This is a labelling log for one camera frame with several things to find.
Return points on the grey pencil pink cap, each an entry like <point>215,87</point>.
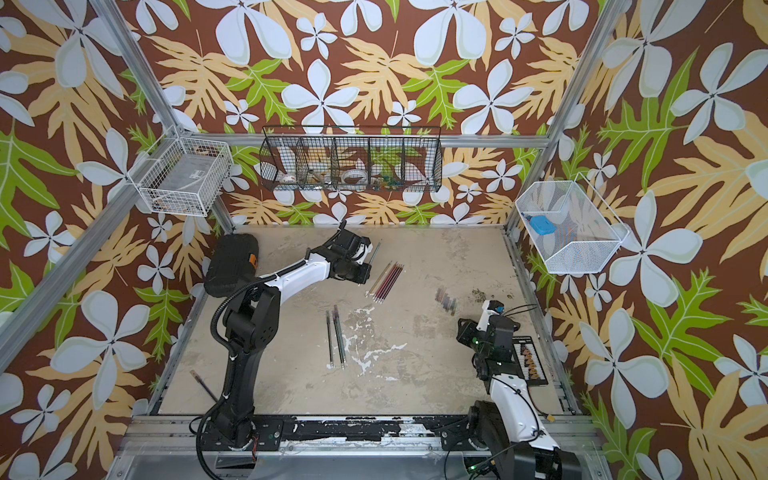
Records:
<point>339,335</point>

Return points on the teal green pencil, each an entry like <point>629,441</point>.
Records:
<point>373,255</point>

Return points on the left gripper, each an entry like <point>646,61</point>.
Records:
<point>363,278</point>

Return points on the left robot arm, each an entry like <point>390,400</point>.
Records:
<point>247,320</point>

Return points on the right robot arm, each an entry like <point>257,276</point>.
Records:
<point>509,425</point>

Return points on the orange transparent pencil cap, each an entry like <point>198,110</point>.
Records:
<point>441,297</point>

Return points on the yellow pencil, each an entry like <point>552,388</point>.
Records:
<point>379,279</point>

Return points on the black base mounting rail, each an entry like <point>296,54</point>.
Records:
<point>268,433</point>

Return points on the blue object in basket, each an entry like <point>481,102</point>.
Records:
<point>541,225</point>

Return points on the black plastic tool case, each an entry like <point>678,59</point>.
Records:
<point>233,264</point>

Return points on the thin black rod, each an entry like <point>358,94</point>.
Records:
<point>200,381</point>

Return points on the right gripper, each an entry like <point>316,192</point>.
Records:
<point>464,333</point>

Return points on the black wire basket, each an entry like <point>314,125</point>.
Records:
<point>388,158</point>

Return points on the white mesh corner basket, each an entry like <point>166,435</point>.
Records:
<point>589,231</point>

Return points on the purple transparent pencil cap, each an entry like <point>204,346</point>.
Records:
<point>449,304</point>

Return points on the white wire basket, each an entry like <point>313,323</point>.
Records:
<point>185,176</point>

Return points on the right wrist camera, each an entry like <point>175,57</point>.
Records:
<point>490,307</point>

